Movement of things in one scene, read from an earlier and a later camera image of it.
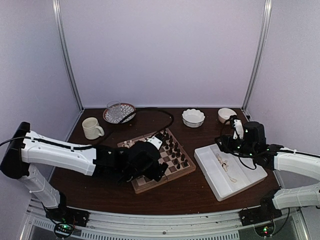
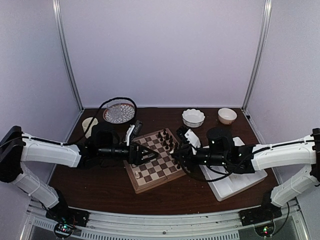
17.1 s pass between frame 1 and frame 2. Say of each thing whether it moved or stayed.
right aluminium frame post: stayed
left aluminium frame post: stayed
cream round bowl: stayed
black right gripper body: moved
